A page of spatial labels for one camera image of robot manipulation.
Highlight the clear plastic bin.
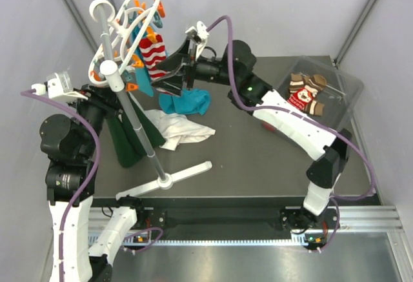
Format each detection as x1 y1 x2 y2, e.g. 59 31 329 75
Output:
261 55 365 149

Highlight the near grey stand pole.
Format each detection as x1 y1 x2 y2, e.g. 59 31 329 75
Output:
96 5 168 183

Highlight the aluminium frame rail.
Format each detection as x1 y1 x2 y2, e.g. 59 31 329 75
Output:
86 206 406 247

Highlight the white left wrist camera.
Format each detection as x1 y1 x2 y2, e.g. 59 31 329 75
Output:
31 72 88 103

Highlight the brown striped sock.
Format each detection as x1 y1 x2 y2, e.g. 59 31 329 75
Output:
287 73 327 116

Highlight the orange peg on teal cloth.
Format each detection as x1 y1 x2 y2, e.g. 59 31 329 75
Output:
157 1 166 18

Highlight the near white stand foot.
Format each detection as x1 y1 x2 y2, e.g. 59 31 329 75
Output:
116 161 212 200

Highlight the grey stand pole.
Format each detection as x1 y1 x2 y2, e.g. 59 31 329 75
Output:
96 5 168 183
88 0 125 35

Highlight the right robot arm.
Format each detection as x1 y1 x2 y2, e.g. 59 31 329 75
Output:
153 39 352 233

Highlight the dark green cloth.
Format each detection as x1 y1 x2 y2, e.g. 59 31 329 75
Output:
106 102 166 168

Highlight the white round clip hanger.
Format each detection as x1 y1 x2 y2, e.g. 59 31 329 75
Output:
88 0 161 74

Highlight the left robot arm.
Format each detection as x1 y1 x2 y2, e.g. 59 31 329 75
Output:
39 114 146 281

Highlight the orange clothes peg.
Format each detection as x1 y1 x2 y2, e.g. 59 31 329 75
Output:
146 26 162 44

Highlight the red white striped sock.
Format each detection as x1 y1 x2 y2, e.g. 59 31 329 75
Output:
139 34 166 81

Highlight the teal green clothes peg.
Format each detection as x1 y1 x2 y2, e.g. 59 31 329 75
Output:
152 12 163 29

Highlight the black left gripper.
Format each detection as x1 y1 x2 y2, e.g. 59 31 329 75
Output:
67 79 127 157

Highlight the white cloth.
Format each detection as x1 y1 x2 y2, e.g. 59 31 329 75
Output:
130 94 216 151

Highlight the teal blue cloth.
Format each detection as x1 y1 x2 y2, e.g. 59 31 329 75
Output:
132 45 217 115

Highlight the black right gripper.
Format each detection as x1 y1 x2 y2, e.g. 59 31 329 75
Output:
152 37 239 98

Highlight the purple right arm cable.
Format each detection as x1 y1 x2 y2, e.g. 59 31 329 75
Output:
206 15 377 253

